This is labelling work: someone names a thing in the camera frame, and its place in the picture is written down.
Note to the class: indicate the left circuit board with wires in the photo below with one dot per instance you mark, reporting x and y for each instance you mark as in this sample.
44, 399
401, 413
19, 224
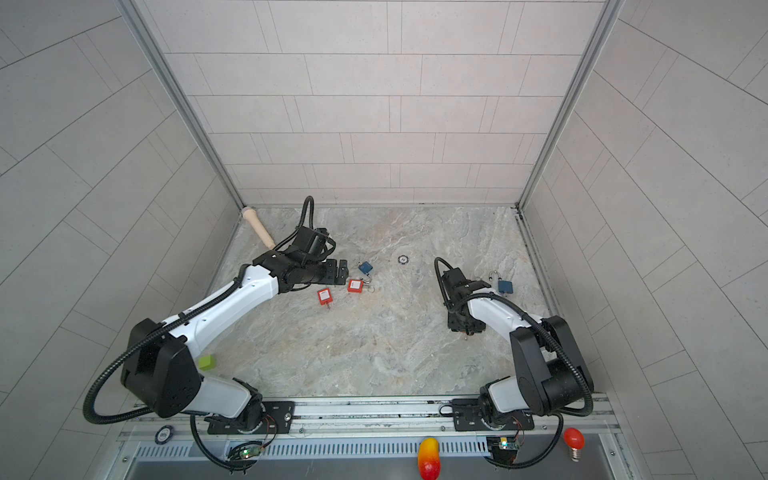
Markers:
245, 454

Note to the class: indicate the blue padlock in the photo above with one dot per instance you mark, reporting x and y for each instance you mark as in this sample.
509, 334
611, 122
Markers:
366, 268
501, 285

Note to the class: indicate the dark poker chip on rail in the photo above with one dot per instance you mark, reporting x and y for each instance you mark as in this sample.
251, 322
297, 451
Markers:
164, 435

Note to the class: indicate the blue padlock right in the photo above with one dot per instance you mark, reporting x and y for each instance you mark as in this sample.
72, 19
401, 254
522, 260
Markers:
501, 285

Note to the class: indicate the red padlock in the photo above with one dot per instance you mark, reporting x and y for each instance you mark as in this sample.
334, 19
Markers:
359, 286
325, 297

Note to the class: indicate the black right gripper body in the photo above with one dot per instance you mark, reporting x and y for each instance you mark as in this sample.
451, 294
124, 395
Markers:
462, 324

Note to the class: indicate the red yellow toy fruit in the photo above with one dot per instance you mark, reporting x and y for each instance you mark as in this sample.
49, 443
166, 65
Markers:
428, 459

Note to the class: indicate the red light bulb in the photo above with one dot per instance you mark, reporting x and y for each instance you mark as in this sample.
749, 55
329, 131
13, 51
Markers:
575, 441

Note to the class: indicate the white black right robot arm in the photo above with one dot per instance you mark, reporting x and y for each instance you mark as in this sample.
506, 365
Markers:
551, 376

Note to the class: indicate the metal base rail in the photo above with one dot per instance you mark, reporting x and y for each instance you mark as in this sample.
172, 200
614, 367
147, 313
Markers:
357, 428

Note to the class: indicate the blue padlock centre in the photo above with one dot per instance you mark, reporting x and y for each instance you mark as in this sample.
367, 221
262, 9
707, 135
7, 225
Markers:
366, 268

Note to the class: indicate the small green cube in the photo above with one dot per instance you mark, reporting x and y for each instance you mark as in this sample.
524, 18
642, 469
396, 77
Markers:
206, 363

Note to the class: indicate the right circuit board with wires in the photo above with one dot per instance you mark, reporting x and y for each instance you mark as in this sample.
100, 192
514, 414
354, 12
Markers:
503, 450

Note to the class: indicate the circuit board with wires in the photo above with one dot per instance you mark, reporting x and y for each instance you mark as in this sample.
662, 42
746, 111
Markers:
245, 454
503, 450

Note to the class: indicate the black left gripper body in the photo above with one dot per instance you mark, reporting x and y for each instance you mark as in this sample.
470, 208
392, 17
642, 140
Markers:
324, 273

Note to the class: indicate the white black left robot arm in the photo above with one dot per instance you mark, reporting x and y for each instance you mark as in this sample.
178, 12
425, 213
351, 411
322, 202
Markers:
159, 366

